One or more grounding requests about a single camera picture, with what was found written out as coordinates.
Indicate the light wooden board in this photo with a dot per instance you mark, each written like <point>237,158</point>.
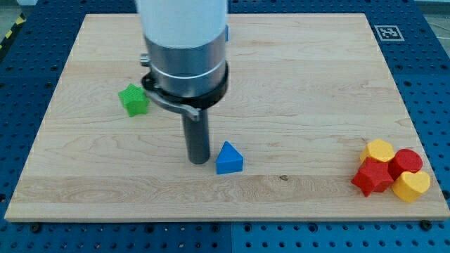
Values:
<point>306,93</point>

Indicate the white fiducial marker tag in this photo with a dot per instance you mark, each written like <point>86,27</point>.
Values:
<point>389,33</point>

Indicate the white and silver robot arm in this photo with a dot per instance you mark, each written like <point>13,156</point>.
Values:
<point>183,26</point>

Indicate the blue block behind arm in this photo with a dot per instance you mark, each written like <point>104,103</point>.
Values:
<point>227,33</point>

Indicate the green star block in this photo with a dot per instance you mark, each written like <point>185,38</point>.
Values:
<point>134,100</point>

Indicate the red cylinder block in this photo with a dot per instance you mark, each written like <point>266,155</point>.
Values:
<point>404,160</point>

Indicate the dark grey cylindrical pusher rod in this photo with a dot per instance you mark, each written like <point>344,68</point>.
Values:
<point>197,138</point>

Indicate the red star block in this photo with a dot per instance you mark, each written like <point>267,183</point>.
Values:
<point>372,177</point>

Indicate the blue triangle block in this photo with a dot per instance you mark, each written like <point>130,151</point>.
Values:
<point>229,160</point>

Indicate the yellow hexagon block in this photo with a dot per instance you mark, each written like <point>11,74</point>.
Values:
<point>379,150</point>

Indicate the yellow heart block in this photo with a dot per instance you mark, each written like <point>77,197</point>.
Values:
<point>410,186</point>

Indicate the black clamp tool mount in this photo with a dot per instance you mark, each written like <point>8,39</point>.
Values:
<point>185,83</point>

